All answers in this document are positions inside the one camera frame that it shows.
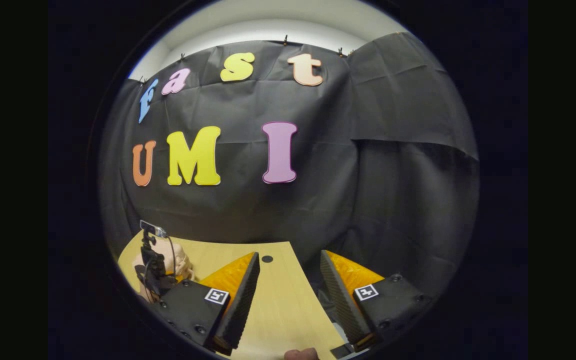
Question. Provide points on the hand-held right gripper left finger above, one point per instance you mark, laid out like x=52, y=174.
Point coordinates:
x=240, y=305

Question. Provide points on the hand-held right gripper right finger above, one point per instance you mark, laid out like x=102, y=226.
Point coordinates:
x=340, y=305

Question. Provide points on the black backdrop cloth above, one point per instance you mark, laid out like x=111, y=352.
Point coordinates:
x=368, y=200

